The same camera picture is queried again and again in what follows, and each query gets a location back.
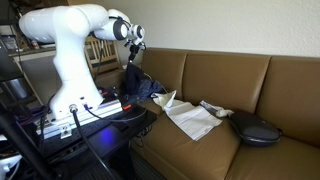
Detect thick black base cable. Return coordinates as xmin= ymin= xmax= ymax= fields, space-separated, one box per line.
xmin=68 ymin=103 xmax=118 ymax=180

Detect small grey white cloth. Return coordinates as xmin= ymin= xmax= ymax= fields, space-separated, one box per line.
xmin=199 ymin=99 xmax=235 ymax=118

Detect black stand pole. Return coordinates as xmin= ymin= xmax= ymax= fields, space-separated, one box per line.
xmin=0 ymin=109 xmax=54 ymax=180

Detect black red clamp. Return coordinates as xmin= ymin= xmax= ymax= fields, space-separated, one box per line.
xmin=121 ymin=96 xmax=148 ymax=112
xmin=99 ymin=86 xmax=118 ymax=100

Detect blue denim jeans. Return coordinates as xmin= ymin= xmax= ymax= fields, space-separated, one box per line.
xmin=134 ymin=79 xmax=166 ymax=103

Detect black cloth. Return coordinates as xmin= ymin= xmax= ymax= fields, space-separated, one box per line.
xmin=123 ymin=62 xmax=148 ymax=98

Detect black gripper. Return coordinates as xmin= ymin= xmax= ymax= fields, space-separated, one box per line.
xmin=128 ymin=44 xmax=141 ymax=64

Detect blue black cable bundle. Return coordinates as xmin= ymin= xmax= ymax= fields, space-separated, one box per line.
xmin=13 ymin=104 xmax=51 ymax=128

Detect aluminium mounting rail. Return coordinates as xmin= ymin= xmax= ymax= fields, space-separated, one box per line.
xmin=36 ymin=98 xmax=124 ymax=139

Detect silver metal cylinder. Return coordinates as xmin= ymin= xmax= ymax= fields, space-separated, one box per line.
xmin=5 ymin=77 xmax=30 ymax=100

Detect wooden chair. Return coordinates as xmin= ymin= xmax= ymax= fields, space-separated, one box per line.
xmin=83 ymin=34 xmax=123 ymax=76

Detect tan leather couch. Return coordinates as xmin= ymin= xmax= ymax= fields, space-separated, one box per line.
xmin=128 ymin=47 xmax=320 ymax=180

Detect dark oval pouch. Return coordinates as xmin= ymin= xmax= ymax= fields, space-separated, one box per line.
xmin=229 ymin=109 xmax=283 ymax=148

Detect thin black table cable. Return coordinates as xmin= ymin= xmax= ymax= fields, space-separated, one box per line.
xmin=83 ymin=104 xmax=149 ymax=124

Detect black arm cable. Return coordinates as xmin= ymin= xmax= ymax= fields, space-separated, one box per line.
xmin=93 ymin=14 xmax=134 ymax=83

